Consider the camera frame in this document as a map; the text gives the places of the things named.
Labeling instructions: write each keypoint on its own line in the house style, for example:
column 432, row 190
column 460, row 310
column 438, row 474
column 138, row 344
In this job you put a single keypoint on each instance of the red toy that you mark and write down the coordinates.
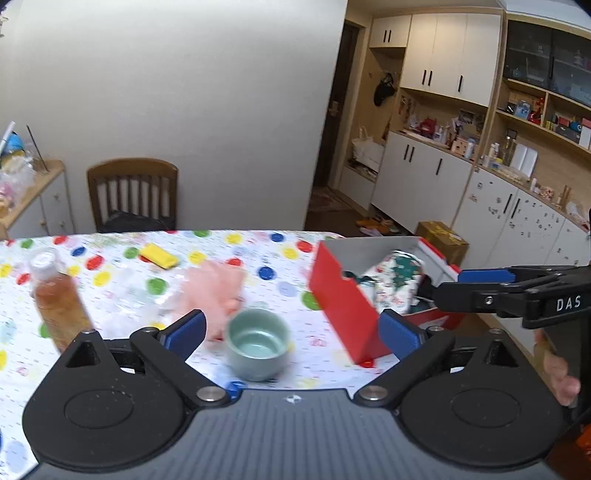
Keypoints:
column 428, row 125

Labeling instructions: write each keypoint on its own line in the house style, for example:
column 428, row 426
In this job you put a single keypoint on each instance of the dark wooden door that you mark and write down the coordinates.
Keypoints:
column 339, row 101

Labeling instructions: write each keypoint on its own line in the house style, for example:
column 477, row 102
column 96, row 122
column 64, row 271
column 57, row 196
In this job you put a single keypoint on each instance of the patterned door mat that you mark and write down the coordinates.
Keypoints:
column 328, row 199

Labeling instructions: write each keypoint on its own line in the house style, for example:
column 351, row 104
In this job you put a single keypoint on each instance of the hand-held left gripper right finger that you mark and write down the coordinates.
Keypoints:
column 399, row 334

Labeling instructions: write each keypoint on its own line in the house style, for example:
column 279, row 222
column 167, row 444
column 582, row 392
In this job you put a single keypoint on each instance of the white paper bag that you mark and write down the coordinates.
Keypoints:
column 368, row 145

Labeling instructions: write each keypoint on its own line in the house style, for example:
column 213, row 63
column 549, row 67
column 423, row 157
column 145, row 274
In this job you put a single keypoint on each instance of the black hanging bag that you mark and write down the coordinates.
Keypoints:
column 384, row 90

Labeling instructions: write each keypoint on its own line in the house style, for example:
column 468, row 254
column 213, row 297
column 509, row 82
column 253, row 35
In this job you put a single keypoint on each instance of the orange printed box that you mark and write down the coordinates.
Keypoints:
column 582, row 438

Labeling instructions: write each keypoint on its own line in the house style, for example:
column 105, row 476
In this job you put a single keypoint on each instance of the small white drawer cabinet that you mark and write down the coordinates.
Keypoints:
column 51, row 203

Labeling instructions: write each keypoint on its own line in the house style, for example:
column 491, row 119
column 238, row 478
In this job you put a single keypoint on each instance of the wooden chair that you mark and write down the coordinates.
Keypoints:
column 99, row 177

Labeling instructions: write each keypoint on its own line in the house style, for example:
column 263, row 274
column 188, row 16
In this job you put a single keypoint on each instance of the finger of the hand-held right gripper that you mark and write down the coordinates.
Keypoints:
column 485, row 301
column 487, row 276

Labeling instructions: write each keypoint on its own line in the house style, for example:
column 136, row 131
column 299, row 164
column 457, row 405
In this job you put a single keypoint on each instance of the brown cardboard box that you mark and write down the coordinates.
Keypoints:
column 443, row 240

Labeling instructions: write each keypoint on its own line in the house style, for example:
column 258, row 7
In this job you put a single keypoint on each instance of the pink fluffy cloth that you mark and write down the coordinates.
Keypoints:
column 214, row 288

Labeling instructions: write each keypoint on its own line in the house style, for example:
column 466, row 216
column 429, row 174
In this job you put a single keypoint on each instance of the yellow sponge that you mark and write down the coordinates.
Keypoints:
column 159, row 254

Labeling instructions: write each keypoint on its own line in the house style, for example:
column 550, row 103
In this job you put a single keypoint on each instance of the black plastic bag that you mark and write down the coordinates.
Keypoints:
column 134, row 221

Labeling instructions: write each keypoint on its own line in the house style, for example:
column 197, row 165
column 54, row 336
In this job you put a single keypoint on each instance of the white wooden wall cabinet unit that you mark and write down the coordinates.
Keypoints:
column 425, row 180

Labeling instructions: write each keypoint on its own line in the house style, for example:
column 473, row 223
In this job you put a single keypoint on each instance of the white flat boxes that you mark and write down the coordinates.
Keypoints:
column 525, row 160

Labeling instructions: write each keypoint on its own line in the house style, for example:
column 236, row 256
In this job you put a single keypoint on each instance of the red white storage box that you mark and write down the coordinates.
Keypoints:
column 344, row 309

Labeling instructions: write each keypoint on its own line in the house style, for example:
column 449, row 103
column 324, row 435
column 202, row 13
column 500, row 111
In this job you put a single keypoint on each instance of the person's right hand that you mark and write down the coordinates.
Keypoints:
column 559, row 381

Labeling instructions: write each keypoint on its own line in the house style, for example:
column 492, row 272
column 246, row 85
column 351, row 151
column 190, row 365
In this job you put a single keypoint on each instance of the clear plastic bag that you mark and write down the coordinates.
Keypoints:
column 138, row 295

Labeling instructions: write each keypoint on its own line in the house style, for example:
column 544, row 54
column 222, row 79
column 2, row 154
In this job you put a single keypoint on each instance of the tea bottle white cap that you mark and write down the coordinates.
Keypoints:
column 62, row 304

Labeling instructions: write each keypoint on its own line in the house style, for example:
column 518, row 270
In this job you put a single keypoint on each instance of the polka dot tablecloth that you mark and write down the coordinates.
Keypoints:
column 272, row 258

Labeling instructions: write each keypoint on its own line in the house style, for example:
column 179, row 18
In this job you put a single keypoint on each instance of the green ceramic cup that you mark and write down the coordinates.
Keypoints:
column 258, row 357

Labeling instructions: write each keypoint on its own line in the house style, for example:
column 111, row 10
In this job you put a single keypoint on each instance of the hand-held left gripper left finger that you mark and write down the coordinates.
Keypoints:
column 187, row 330

